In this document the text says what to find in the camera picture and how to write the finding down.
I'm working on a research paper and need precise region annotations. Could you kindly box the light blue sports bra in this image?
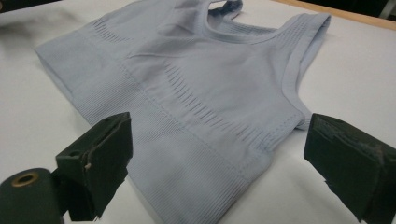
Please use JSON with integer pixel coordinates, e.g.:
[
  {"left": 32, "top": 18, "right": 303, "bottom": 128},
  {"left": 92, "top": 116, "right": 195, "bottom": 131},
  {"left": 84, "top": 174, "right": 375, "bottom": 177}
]
[{"left": 34, "top": 0, "right": 332, "bottom": 224}]

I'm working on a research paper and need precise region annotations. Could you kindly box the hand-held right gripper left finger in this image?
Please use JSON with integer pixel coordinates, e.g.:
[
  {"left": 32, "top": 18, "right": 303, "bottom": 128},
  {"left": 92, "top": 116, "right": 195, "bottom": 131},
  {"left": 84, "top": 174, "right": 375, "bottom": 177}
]
[{"left": 50, "top": 111, "right": 134, "bottom": 222}]

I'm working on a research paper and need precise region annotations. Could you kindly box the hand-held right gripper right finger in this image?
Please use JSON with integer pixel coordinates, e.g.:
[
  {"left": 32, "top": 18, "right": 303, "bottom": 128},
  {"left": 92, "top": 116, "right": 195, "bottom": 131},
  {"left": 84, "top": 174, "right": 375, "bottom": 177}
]
[{"left": 303, "top": 113, "right": 396, "bottom": 224}]

